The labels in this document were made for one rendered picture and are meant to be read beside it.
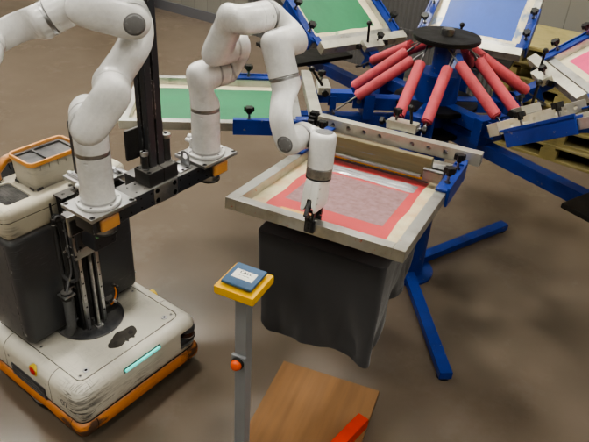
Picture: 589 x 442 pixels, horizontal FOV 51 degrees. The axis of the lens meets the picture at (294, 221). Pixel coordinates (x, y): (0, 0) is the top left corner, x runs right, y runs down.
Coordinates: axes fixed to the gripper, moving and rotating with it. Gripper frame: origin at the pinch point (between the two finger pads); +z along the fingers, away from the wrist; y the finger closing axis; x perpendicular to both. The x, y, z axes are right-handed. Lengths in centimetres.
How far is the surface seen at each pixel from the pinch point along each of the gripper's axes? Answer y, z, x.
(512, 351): -115, 97, 67
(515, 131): -81, -18, 44
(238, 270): 16.8, 13.0, -14.6
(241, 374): 16, 51, -11
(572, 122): -70, -28, 61
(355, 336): -12.9, 43.6, 15.5
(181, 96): -91, 4, -110
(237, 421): 14, 74, -13
